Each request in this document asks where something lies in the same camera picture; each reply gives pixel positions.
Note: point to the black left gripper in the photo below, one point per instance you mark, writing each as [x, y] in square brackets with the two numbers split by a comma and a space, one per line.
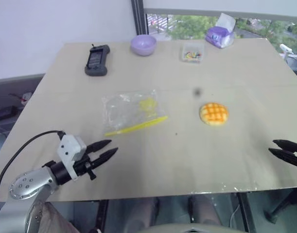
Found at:
[83, 166]

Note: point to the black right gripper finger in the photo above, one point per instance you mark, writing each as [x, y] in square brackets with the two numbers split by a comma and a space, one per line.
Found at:
[292, 159]
[291, 146]

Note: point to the clear yellow zip plastic bag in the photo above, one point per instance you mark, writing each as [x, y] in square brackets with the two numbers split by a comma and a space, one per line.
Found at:
[128, 111]

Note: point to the round golden crosshatch bread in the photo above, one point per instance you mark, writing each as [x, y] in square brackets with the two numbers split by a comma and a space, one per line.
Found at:
[214, 114]

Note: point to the black stand base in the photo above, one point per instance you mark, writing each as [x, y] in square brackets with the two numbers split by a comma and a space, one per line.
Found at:
[279, 208]

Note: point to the black table leg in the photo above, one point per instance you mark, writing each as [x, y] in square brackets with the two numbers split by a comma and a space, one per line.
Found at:
[246, 213]
[102, 216]

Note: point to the beige cloth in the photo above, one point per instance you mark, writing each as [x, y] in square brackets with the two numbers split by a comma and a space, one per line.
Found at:
[56, 221]

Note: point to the black handheld controller device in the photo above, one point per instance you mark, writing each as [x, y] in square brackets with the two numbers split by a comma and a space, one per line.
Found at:
[96, 60]

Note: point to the red and white small item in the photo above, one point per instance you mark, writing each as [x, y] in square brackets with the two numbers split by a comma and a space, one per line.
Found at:
[25, 97]

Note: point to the black box on floor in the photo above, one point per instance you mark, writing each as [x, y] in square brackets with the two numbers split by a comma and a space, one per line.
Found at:
[2, 113]

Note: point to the purple plastic bowl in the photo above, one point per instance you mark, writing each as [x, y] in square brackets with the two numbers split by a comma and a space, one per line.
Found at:
[143, 44]

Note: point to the clear box of coloured pins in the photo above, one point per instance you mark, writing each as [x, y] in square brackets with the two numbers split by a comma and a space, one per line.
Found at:
[191, 53]

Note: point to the purple tissue pack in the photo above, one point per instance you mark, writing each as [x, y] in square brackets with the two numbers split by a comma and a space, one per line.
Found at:
[220, 35]

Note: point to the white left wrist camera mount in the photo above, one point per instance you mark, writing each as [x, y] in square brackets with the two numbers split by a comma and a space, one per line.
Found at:
[70, 148]

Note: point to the small white camera device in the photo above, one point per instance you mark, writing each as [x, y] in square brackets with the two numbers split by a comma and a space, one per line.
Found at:
[286, 48]

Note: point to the grey window frame post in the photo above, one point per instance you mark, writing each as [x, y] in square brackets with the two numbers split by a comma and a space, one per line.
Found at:
[138, 17]

